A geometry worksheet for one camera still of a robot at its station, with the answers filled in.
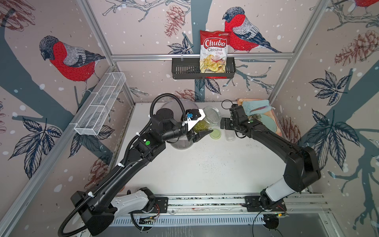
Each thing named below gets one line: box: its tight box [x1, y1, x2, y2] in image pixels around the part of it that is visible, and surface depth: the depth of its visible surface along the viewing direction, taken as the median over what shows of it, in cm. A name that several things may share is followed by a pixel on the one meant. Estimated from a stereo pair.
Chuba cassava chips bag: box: [199, 30, 231, 74], surface depth 87 cm
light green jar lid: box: [209, 128, 222, 140], surface depth 102 cm
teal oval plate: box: [260, 114, 277, 133], surface depth 110 cm
